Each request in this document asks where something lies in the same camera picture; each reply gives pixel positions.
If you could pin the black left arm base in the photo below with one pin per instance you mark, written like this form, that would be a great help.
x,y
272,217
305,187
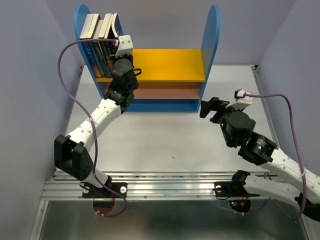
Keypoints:
x,y
102,198

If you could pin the Nineteen Eighty-Four book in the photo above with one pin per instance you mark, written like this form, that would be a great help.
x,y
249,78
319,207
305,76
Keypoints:
x,y
95,45

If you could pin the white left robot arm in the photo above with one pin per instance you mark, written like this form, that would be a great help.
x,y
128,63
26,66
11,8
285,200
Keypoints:
x,y
71,152

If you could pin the Three Days to See book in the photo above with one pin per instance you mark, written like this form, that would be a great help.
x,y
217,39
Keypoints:
x,y
111,31

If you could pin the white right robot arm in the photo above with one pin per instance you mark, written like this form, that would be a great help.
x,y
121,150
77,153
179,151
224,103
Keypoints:
x,y
301,188

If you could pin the Animal Farm book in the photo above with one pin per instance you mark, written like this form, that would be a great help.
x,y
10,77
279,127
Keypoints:
x,y
116,26

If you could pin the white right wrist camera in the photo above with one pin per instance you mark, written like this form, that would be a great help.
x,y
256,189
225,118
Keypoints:
x,y
241,100

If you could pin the Jane Eyre book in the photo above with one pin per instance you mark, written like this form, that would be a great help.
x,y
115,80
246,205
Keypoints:
x,y
85,34

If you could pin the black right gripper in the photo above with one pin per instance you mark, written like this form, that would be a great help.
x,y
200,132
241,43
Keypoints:
x,y
212,104

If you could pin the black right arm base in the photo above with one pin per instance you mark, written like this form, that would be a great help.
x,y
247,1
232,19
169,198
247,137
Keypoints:
x,y
237,196

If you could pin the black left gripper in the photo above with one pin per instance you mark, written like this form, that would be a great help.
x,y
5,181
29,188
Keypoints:
x,y
131,64

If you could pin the blue and yellow bookshelf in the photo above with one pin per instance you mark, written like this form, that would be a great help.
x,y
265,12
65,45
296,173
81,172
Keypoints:
x,y
173,80

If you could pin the A Tale of Two Cities book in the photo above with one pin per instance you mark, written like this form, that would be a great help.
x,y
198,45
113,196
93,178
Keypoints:
x,y
107,47

